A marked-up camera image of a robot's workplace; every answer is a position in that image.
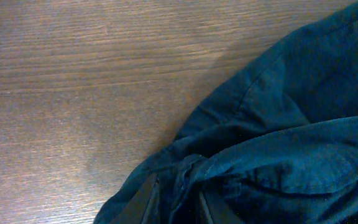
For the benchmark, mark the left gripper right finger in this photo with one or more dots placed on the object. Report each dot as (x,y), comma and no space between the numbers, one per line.
(212,209)

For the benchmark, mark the navy blue shorts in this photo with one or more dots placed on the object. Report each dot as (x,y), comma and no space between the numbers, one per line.
(278,140)

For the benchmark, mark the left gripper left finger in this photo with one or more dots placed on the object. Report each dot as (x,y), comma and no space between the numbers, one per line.
(143,208)

